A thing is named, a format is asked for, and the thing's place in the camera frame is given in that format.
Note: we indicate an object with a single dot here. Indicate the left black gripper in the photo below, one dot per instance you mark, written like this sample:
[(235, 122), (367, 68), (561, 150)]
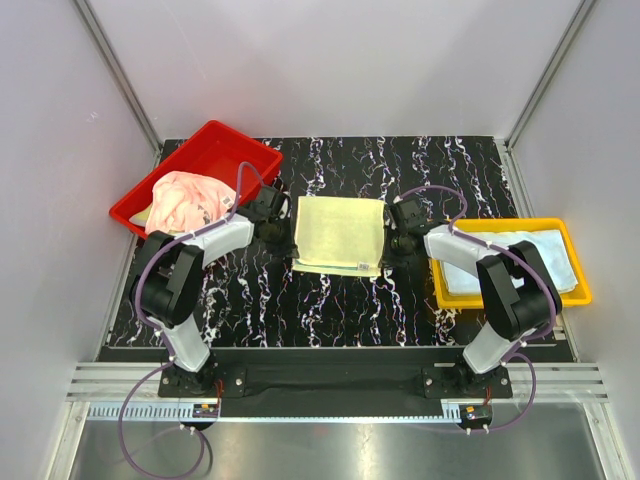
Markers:
[(288, 249)]

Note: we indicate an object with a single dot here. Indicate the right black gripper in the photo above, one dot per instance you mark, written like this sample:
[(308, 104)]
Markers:
[(388, 255)]

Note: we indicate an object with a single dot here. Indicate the pastel yellow pink towel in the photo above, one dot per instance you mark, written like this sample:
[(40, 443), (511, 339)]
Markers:
[(339, 236)]

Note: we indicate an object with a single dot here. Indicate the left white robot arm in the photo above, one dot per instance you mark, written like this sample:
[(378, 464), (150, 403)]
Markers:
[(168, 273)]

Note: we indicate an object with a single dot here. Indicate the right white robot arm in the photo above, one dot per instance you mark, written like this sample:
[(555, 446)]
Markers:
[(520, 300)]

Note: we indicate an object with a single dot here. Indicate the yellow plastic bin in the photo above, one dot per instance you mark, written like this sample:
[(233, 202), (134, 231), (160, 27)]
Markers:
[(578, 296)]

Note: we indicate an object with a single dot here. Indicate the red plastic bin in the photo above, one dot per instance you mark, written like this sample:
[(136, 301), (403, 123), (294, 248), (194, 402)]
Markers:
[(215, 150)]

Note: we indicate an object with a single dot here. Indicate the left connector box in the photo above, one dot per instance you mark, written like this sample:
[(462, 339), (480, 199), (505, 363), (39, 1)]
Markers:
[(206, 410)]

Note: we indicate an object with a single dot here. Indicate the connector box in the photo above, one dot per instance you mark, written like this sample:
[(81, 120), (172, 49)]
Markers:
[(206, 410), (479, 413)]

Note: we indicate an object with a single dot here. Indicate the right connector box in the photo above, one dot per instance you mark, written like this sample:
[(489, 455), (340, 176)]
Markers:
[(479, 413)]

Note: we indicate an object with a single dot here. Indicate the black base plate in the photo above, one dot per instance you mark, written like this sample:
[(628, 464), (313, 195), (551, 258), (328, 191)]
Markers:
[(235, 380)]

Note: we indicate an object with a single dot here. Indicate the aluminium rail frame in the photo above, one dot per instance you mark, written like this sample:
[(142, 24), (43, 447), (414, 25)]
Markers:
[(545, 382)]

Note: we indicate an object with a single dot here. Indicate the white slotted cable duct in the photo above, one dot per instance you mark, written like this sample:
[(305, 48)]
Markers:
[(144, 411)]

